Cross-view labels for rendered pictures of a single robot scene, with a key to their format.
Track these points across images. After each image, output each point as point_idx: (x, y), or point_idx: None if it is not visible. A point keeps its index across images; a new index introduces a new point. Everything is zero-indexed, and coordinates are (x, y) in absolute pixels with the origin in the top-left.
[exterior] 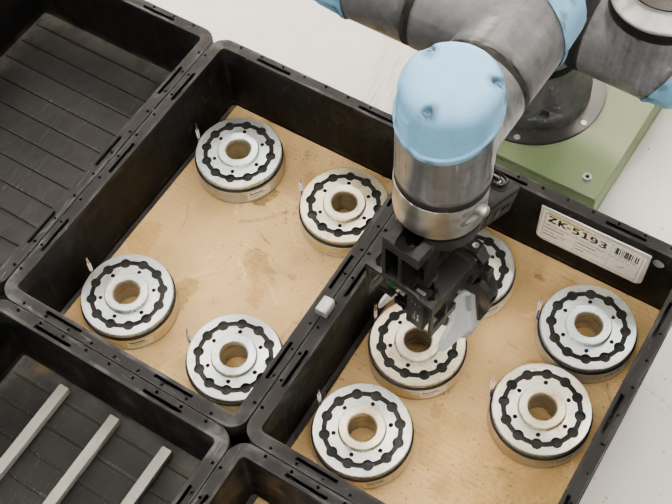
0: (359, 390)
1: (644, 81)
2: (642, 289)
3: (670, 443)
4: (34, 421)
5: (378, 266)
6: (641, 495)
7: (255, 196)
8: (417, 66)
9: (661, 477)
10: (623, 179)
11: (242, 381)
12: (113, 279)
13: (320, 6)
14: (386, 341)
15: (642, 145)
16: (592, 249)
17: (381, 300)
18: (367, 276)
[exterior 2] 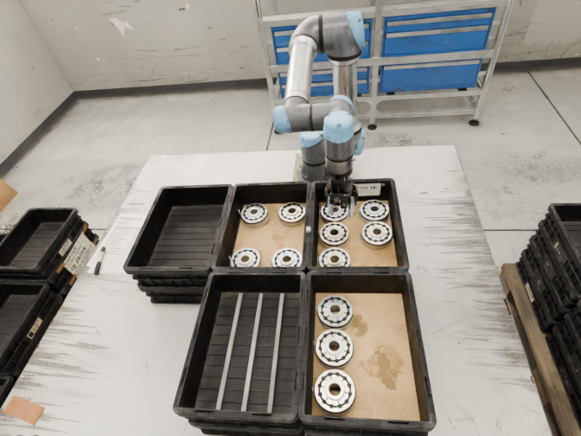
0: (327, 251)
1: None
2: (380, 196)
3: (406, 237)
4: (237, 306)
5: (328, 194)
6: (408, 252)
7: (264, 221)
8: (328, 118)
9: (410, 246)
10: None
11: (293, 264)
12: (239, 257)
13: (246, 181)
14: (326, 236)
15: (351, 176)
16: (363, 191)
17: (328, 212)
18: (326, 200)
